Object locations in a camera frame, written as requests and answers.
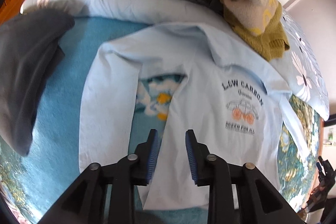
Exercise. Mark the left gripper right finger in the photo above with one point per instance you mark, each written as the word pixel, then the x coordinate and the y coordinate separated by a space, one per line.
pixel 210 170

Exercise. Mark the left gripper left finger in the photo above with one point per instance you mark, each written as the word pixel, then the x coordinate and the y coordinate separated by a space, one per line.
pixel 135 169

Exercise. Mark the light blue printed t-shirt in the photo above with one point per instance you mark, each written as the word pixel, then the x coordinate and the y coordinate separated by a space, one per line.
pixel 235 102

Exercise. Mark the teal floral bed blanket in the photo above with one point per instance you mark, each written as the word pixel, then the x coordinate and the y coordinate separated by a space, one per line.
pixel 32 184

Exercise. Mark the black tripod stand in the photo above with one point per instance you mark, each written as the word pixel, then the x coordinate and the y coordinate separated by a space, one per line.
pixel 326 177

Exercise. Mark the mustard yellow knit sweater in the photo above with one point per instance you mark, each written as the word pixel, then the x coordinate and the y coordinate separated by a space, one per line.
pixel 271 44

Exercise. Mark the dark grey fleece garment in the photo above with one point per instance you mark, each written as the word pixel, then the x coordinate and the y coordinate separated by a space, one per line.
pixel 30 52

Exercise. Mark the light blue floral quilt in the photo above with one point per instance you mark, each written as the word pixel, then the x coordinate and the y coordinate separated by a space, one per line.
pixel 298 66

